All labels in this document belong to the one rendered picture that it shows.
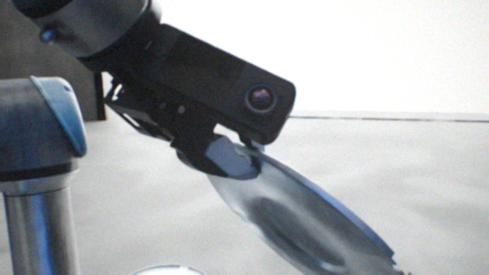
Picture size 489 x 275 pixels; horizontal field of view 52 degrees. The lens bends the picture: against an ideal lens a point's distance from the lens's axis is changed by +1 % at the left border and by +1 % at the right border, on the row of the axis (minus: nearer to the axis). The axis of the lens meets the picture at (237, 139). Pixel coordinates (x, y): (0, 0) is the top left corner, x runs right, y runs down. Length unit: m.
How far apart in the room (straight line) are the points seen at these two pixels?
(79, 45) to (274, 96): 0.13
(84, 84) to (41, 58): 0.44
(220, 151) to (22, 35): 4.55
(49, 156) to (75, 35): 0.37
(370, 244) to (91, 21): 0.29
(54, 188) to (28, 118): 0.10
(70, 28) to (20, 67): 4.67
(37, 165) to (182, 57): 0.37
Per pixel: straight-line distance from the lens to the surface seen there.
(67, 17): 0.33
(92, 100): 4.79
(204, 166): 0.42
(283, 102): 0.34
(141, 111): 0.40
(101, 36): 0.34
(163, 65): 0.36
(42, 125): 0.69
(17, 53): 4.99
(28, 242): 0.73
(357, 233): 0.46
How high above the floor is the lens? 1.21
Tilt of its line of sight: 17 degrees down
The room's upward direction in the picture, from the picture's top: straight up
